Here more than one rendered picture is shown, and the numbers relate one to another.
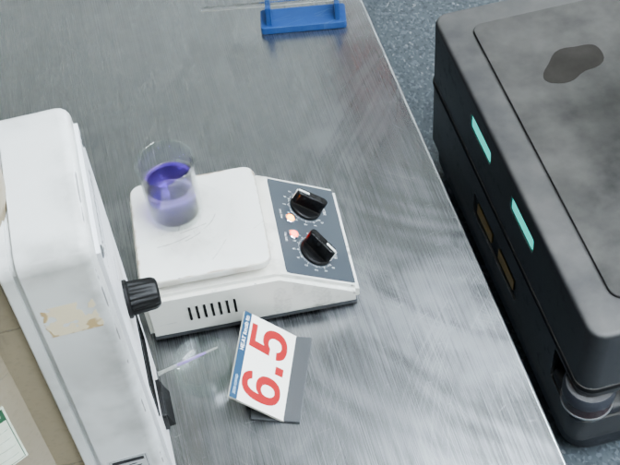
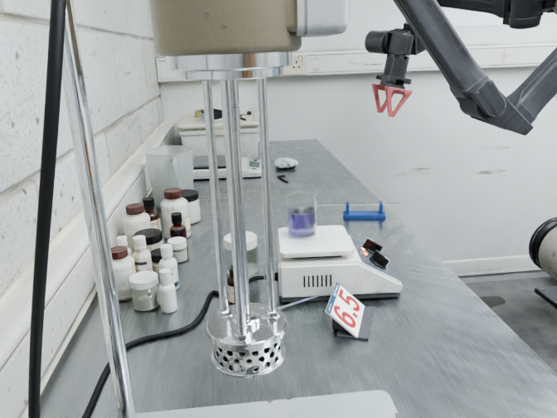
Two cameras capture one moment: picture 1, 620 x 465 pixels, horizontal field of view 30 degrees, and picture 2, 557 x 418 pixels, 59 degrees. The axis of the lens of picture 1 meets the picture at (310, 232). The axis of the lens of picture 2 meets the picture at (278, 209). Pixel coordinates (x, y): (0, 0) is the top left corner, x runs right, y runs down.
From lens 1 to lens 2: 0.53 m
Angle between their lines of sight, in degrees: 33
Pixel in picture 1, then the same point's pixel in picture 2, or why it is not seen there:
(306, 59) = (365, 226)
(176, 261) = (301, 247)
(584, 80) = (496, 308)
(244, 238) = (339, 243)
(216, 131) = not seen: hidden behind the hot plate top
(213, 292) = (320, 265)
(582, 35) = (492, 293)
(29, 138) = not seen: outside the picture
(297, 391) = (365, 326)
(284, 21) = (355, 213)
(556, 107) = not seen: hidden behind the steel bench
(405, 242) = (425, 279)
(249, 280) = (341, 263)
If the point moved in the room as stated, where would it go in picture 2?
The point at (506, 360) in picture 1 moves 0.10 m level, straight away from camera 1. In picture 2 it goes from (499, 325) to (496, 294)
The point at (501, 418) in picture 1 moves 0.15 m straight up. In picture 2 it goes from (502, 348) to (515, 245)
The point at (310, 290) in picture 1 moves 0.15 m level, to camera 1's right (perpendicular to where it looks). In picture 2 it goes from (375, 277) to (471, 277)
